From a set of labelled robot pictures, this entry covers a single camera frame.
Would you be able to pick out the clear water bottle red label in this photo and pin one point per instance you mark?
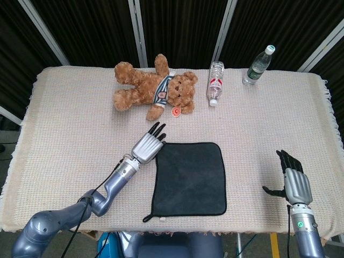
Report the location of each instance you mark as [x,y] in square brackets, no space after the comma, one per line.
[215,86]

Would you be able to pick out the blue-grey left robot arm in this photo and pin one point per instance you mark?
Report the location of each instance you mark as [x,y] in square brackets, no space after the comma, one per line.
[113,185]

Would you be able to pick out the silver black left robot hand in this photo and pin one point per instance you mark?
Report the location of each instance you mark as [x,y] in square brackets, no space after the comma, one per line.
[146,149]

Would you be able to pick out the clear water bottle green label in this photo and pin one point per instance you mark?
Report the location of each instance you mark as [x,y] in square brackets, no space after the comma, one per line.
[255,71]

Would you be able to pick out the dark grey cloth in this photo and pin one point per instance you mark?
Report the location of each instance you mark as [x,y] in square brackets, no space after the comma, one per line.
[188,180]

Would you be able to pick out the beige woven tablecloth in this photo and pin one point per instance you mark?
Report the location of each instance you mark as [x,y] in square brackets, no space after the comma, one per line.
[67,147]

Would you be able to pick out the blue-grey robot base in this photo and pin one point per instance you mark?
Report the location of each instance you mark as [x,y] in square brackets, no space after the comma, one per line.
[172,247]

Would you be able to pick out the brown teddy bear striped shirt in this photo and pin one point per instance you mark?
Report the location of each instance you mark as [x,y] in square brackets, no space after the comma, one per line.
[139,86]

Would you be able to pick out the white partition frame post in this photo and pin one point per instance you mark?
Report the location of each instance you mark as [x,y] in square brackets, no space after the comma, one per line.
[10,115]
[322,48]
[45,29]
[227,21]
[137,32]

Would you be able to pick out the white table leg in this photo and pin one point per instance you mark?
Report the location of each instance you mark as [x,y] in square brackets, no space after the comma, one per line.
[239,246]

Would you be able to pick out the orange round hang tag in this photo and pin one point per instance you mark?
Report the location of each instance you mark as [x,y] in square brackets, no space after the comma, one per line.
[176,112]

